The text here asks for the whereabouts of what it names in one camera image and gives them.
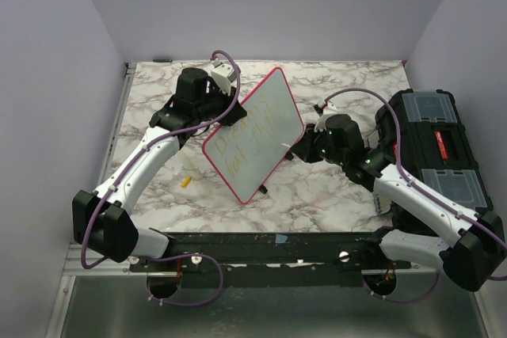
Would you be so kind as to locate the yellow marker cap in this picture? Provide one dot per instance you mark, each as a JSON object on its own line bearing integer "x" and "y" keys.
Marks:
{"x": 186, "y": 182}

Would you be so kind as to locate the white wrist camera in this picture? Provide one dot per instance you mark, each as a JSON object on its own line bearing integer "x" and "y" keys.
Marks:
{"x": 325, "y": 109}
{"x": 224, "y": 75}

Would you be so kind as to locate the black base frame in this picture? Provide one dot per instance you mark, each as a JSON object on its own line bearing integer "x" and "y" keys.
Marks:
{"x": 219, "y": 260}

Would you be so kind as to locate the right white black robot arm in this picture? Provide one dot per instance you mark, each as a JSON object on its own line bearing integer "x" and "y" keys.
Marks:
{"x": 467, "y": 246}

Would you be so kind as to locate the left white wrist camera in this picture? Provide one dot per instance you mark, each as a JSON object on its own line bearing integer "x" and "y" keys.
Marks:
{"x": 224, "y": 75}

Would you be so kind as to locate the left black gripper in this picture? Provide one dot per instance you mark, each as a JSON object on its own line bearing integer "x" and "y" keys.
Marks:
{"x": 237, "y": 113}

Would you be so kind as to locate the black plastic toolbox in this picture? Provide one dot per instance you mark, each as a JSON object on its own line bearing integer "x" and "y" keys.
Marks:
{"x": 435, "y": 148}

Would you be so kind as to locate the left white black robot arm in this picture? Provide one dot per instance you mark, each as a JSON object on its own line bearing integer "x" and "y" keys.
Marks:
{"x": 101, "y": 218}

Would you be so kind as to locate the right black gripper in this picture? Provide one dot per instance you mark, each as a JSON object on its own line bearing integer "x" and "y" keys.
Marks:
{"x": 303, "y": 148}

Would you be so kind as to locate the metal whiteboard stand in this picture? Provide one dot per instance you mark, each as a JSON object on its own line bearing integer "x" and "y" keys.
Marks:
{"x": 288, "y": 156}

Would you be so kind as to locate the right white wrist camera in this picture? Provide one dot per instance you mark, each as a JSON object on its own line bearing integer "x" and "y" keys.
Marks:
{"x": 325, "y": 109}

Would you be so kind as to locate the pink framed whiteboard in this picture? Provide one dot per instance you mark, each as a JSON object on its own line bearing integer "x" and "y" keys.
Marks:
{"x": 246, "y": 154}

